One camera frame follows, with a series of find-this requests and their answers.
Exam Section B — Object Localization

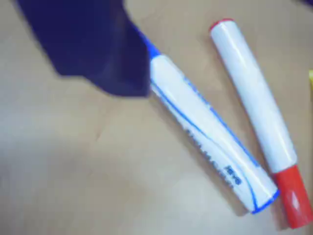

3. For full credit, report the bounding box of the white marker pen red cap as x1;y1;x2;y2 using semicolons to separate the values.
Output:
209;17;311;230

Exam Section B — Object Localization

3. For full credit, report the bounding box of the white marker pen blue cap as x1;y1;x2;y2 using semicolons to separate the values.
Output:
135;26;280;215

